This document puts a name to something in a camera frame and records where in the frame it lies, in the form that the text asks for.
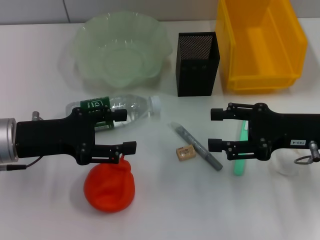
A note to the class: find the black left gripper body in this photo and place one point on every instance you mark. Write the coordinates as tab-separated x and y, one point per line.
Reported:
55	136

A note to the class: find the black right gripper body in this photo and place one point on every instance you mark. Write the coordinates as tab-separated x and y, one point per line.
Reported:
280	130

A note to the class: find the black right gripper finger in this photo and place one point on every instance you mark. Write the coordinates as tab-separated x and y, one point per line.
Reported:
217	114
215	145

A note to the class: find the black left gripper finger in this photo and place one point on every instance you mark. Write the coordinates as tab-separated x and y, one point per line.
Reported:
128	147
117	115

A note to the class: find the grey marker pen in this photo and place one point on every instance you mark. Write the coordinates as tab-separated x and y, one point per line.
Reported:
200	147

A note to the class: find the clear green-label water bottle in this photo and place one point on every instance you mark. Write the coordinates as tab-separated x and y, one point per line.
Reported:
136	107

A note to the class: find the tan eraser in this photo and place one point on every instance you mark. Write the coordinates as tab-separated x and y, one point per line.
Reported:
185	152

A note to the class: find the mint green pen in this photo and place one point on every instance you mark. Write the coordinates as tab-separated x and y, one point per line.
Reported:
238	167

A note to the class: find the white paper ball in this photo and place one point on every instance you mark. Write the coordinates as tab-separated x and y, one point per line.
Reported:
285	165

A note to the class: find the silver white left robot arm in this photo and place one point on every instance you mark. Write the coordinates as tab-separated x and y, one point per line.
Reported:
7	140

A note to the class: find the black mesh pen holder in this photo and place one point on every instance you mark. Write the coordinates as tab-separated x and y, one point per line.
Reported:
197	77

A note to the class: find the green glass fruit plate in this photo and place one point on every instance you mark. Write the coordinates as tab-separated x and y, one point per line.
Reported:
120	57

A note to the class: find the yellow plastic bin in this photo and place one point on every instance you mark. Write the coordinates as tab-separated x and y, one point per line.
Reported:
262	50

